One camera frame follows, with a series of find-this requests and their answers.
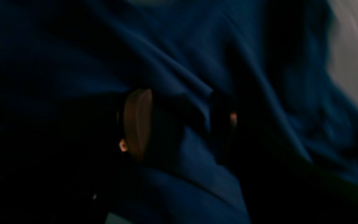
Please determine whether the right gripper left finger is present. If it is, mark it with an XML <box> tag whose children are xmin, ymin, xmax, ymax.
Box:
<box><xmin>0</xmin><ymin>88</ymin><xmax>153</xmax><ymax>224</ymax></box>

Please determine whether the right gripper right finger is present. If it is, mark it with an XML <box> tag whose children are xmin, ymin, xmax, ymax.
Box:
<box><xmin>210</xmin><ymin>91</ymin><xmax>358</xmax><ymax>224</ymax></box>

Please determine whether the dark blue t-shirt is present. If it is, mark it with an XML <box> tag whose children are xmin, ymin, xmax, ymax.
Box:
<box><xmin>0</xmin><ymin>0</ymin><xmax>358</xmax><ymax>224</ymax></box>

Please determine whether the light blue table cloth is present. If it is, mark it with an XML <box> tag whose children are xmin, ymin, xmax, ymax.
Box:
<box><xmin>328</xmin><ymin>0</ymin><xmax>358</xmax><ymax>108</ymax></box>

